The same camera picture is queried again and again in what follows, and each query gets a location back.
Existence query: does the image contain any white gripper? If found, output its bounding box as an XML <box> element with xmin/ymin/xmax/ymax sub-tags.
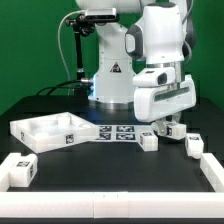
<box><xmin>133</xmin><ymin>67</ymin><xmax>196</xmax><ymax>136</ymax></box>

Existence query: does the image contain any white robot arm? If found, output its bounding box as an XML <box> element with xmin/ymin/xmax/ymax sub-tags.
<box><xmin>75</xmin><ymin>0</ymin><xmax>196</xmax><ymax>138</ymax></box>

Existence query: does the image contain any AprilTag marker sheet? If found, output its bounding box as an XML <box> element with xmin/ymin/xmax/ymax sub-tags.
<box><xmin>97</xmin><ymin>125</ymin><xmax>144</xmax><ymax>142</ymax></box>

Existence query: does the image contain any white U-shaped obstacle fence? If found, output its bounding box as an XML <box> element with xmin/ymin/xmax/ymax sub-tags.
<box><xmin>0</xmin><ymin>153</ymin><xmax>224</xmax><ymax>218</ymax></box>

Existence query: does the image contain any black cables bundle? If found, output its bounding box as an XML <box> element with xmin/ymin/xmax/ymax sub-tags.
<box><xmin>35</xmin><ymin>79</ymin><xmax>92</xmax><ymax>97</ymax></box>

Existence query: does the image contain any black camera stand pole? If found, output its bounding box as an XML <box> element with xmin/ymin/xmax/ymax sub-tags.
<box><xmin>65</xmin><ymin>18</ymin><xmax>96</xmax><ymax>98</ymax></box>

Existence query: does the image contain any grey camera on stand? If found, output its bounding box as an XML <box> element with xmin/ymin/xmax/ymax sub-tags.
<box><xmin>79</xmin><ymin>8</ymin><xmax>118</xmax><ymax>23</ymax></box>

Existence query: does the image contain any grey cable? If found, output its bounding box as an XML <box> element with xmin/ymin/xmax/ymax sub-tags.
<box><xmin>57</xmin><ymin>10</ymin><xmax>84</xmax><ymax>96</ymax></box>

